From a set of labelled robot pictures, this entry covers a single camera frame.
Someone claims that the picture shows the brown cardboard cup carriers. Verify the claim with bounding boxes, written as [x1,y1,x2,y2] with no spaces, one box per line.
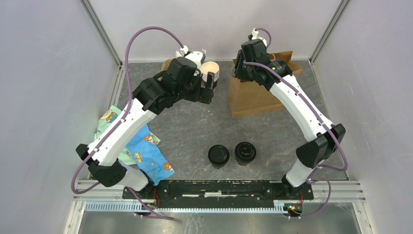
[161,59,172,71]

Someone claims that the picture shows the brown paper takeout bag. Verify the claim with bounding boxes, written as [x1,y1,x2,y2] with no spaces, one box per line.
[228,50,302,118]

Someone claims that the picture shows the black paper coffee cup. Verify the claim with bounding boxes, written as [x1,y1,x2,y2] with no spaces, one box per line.
[234,141,257,167]

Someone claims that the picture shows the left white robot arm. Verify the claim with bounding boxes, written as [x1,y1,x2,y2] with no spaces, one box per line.
[71,65,219,199]

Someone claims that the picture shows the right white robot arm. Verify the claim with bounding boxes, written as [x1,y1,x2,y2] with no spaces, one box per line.
[233,39,348,199]

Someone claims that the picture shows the wooden stirrers in wrappers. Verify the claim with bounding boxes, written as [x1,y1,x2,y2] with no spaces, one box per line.
[175,48,206,60]

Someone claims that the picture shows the stack of paper cups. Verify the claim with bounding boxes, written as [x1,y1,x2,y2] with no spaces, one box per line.
[201,61,220,90]

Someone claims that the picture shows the green patterned cloth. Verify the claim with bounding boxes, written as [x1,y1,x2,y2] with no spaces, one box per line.
[93,105,161,169]

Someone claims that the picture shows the blue patterned cloth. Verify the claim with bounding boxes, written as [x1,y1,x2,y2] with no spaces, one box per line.
[122,125,174,186]

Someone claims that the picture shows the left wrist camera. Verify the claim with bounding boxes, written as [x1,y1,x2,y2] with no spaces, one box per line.
[168,56,206,77]

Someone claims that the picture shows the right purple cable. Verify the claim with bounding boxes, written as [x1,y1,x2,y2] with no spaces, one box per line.
[244,27,349,220]

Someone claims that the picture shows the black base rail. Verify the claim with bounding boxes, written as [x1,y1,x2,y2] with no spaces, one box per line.
[137,180,314,208]

